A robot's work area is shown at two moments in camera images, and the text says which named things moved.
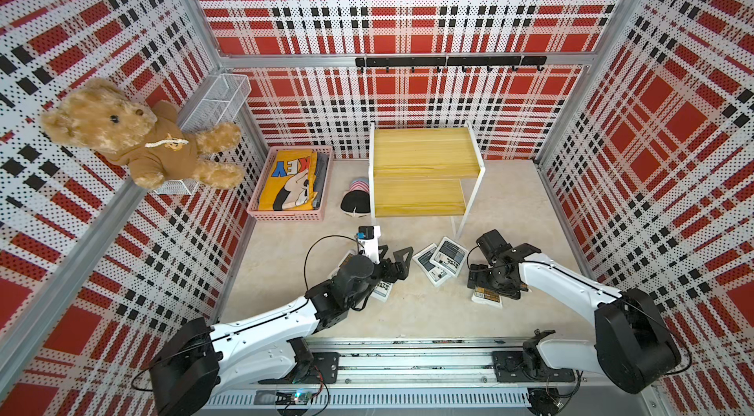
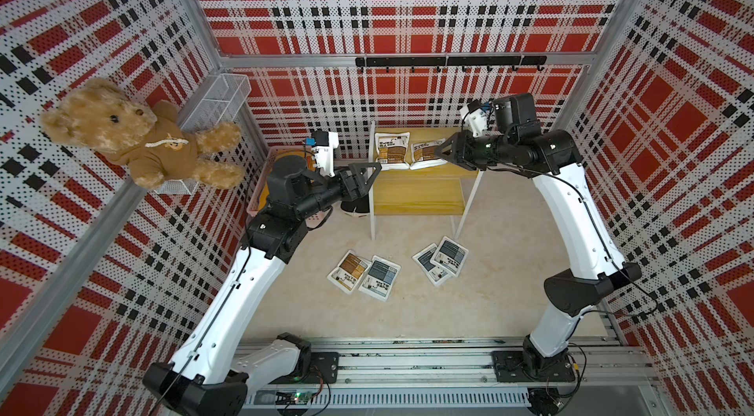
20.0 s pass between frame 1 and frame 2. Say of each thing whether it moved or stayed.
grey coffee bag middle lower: stayed
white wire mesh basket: stayed
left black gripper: moved
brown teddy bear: stayed
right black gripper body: moved
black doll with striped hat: stayed
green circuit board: stayed
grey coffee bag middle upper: stayed
